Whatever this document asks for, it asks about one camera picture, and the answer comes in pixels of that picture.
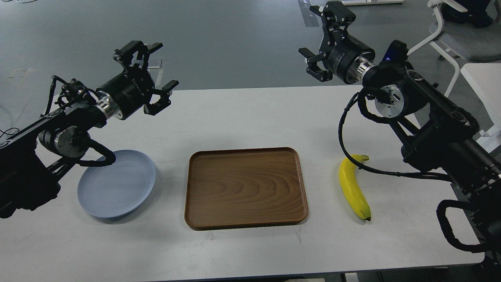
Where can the white grey office chair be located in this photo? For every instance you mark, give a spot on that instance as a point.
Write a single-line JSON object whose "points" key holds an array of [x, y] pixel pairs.
{"points": [[469, 43]]}

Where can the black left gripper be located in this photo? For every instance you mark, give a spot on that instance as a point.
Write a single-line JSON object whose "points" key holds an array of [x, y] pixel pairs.
{"points": [[133, 87]]}

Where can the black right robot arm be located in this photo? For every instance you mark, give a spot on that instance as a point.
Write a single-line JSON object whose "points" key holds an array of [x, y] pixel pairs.
{"points": [[436, 134]]}

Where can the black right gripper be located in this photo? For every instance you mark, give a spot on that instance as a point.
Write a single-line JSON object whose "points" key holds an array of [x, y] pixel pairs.
{"points": [[340, 53]]}

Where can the yellow banana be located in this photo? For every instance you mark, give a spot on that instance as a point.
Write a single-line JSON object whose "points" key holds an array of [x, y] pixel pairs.
{"points": [[351, 190]]}

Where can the light blue plate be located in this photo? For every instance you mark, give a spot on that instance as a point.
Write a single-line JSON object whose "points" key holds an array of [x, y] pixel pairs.
{"points": [[118, 189]]}

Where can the white side table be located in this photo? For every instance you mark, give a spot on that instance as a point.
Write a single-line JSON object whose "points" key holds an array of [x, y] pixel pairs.
{"points": [[485, 80]]}

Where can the brown wooden tray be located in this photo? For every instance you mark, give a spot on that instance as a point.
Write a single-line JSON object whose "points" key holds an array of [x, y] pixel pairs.
{"points": [[245, 188]]}

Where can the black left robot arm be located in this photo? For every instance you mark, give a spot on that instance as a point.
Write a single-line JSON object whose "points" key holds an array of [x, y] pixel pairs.
{"points": [[34, 159]]}

